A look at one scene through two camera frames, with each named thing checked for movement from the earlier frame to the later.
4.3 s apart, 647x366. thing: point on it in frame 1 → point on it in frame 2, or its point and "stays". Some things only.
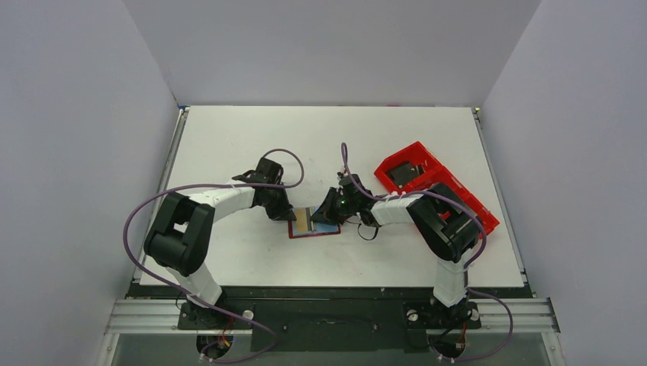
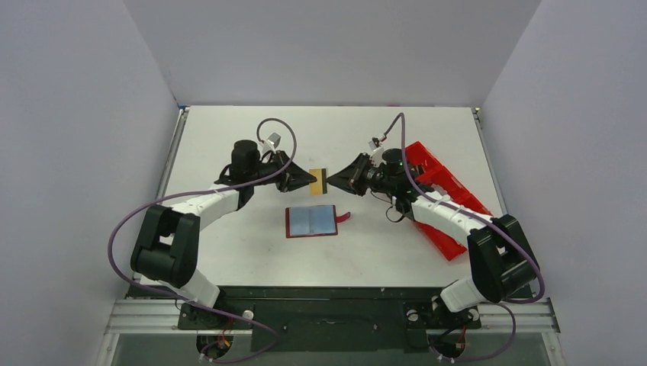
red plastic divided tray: (434, 174) stays
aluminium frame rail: (526, 315) stays
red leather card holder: (313, 228) stays
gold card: (301, 219) → (315, 187)
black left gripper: (279, 208) → (278, 170)
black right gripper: (335, 206) → (360, 172)
